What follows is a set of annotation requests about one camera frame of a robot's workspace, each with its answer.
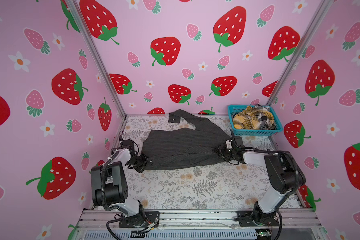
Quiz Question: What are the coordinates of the dark grey pinstripe shirt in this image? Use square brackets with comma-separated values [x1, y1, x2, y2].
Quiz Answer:
[142, 110, 231, 171]

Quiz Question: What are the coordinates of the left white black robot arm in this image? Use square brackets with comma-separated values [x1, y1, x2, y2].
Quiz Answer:
[91, 137, 146, 218]

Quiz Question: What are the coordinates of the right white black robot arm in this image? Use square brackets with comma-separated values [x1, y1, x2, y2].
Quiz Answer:
[214, 131, 306, 225]

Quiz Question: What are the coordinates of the teal plastic basket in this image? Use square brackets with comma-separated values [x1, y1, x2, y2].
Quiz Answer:
[228, 104, 283, 137]

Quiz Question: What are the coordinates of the yellow plaid shirt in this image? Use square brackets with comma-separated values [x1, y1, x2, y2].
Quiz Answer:
[233, 105, 277, 130]

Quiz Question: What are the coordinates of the left black corrugated cable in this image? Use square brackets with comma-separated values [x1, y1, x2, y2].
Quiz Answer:
[99, 149, 121, 211]

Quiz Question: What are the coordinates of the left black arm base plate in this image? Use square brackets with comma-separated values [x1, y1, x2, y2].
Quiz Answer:
[119, 211, 160, 228]

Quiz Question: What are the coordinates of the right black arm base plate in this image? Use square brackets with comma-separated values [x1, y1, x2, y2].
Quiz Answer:
[234, 211, 280, 227]

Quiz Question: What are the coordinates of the aluminium frame rail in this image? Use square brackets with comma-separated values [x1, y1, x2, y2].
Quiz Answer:
[72, 209, 329, 240]

